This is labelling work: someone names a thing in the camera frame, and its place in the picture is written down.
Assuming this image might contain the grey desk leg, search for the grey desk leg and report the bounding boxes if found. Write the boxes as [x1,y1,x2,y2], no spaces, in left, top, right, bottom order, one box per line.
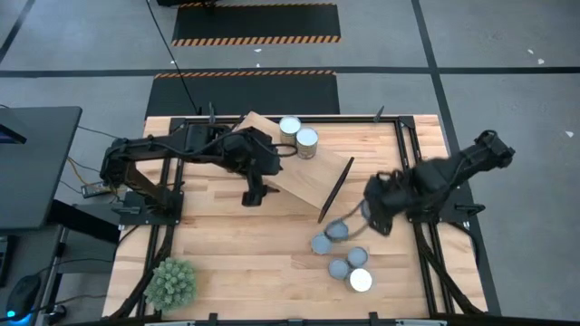
[38,225,70,318]

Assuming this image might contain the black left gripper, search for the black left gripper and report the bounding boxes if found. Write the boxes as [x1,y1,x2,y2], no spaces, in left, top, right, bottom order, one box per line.
[224,127,283,208]

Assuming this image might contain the dark screen device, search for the dark screen device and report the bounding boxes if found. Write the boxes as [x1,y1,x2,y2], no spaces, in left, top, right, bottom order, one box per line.
[0,120,27,145]

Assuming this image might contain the peas can red label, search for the peas can red label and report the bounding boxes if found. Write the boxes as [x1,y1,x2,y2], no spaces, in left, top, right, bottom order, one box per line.
[324,218,351,243]

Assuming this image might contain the black mat hazard-striped edge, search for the black mat hazard-striped edge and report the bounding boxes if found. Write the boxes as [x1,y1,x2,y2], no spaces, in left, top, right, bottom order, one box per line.
[170,2,342,47]
[144,70,341,117]

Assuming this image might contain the wooden shelf black frame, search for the wooden shelf black frame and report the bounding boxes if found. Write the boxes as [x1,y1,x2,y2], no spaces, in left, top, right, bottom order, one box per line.
[235,110,356,225]

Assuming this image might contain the thin black cable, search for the thin black cable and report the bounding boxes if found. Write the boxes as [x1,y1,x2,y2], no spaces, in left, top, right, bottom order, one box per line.
[145,0,203,115]

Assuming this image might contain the dark grey desk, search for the dark grey desk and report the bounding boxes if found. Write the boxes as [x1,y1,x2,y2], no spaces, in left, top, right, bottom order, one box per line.
[0,106,83,232]

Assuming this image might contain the black computer mouse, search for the black computer mouse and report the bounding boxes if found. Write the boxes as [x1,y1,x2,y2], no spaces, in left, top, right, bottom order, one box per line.
[5,273,43,321]

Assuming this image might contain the green oranges can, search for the green oranges can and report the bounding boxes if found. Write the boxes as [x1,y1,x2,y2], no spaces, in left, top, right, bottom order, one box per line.
[278,115,303,147]

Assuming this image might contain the blue peaches can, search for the blue peaches can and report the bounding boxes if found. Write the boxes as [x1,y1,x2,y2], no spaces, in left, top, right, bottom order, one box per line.
[327,257,352,281]

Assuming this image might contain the teal white label can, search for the teal white label can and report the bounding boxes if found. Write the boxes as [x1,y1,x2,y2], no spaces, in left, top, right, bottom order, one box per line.
[346,245,370,269]

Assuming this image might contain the black metal table frame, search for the black metal table frame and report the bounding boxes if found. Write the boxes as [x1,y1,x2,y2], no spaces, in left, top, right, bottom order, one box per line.
[108,115,486,321]

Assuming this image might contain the black stand base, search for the black stand base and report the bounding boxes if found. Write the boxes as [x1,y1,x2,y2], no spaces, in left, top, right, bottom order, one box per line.
[156,0,214,7]

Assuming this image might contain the red white tomato can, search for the red white tomato can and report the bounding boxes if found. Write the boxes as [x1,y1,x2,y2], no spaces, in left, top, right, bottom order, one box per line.
[310,232,334,256]

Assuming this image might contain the tall silver-lidded tin can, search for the tall silver-lidded tin can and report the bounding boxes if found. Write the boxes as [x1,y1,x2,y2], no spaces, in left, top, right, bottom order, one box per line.
[347,267,374,293]
[295,126,320,160]

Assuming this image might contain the small black electronics box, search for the small black electronics box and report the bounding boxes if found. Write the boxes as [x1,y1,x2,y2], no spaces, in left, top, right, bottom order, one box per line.
[81,183,113,199]

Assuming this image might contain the green artificial plant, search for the green artificial plant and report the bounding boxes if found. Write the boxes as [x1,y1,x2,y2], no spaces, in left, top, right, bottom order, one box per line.
[143,256,198,312]

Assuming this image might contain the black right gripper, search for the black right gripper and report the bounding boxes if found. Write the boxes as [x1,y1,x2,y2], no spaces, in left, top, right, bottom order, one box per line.
[335,170,411,242]

